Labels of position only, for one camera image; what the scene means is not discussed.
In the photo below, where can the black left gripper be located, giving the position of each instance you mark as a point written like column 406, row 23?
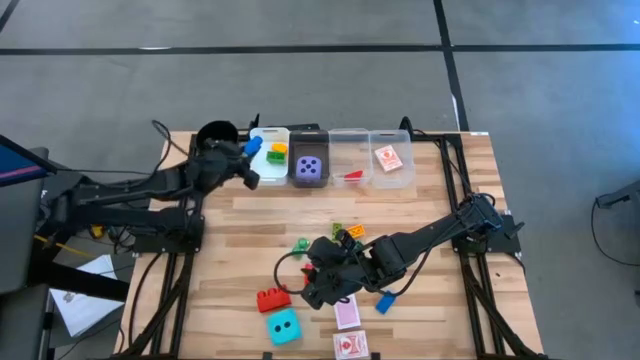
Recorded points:
column 220, row 162

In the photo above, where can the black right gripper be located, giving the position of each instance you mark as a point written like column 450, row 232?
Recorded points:
column 345, row 272

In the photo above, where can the blue rounded toy block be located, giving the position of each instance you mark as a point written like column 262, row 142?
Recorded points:
column 253, row 145

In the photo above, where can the small green rounded block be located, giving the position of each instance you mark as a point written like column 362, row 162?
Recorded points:
column 275, row 157
column 301, row 247

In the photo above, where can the dark green studded brick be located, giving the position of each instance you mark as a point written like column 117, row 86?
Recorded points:
column 359, row 245

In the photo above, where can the yellow rounded toy block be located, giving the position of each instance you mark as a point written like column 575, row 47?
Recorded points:
column 279, row 148

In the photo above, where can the lime green studded brick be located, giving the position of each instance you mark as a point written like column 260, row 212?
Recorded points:
column 337, row 230

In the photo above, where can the orange studded brick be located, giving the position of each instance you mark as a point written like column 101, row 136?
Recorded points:
column 356, row 231

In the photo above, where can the purple foam die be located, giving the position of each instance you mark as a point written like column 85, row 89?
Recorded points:
column 309, row 168

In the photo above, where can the large red rounded block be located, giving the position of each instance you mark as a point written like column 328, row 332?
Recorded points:
column 273, row 300

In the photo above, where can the teal foam die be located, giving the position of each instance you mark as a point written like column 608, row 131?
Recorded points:
column 283, row 326

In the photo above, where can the red studded brick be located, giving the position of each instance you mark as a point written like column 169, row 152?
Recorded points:
column 354, row 175

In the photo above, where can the orange playing card deck box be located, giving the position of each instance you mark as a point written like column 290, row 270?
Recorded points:
column 388, row 158

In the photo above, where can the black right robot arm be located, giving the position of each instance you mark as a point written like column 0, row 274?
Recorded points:
column 430, row 232

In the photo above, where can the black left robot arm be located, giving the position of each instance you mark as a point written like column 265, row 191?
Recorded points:
column 125, row 210

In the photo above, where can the white plastic bin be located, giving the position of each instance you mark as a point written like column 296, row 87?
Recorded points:
column 260, row 170

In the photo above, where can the black cup with eyes print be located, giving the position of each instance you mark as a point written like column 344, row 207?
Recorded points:
column 217, row 131

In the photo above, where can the pink-backed playing card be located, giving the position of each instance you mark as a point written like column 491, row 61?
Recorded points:
column 347, row 312

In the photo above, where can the blue studded brick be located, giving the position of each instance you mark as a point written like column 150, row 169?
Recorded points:
column 385, row 303

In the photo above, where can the dark grey plastic bin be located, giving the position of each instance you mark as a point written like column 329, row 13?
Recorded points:
column 307, row 142

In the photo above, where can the red playing card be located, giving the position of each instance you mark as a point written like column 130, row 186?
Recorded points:
column 351, row 345

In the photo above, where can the clear plastic bin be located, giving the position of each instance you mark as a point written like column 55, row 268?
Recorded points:
column 350, row 150
column 395, row 180

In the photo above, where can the yellow connector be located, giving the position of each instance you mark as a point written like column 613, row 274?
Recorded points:
column 97, row 231

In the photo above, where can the black equipment stand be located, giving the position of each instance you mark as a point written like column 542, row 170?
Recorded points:
column 75, row 282

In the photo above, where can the white paper sheets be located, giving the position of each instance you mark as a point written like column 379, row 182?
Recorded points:
column 80, row 310

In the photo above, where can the monitor with blue screen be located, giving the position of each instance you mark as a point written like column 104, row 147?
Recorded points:
column 20, row 165

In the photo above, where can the dark grey cabinet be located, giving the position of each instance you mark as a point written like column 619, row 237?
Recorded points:
column 15, row 240

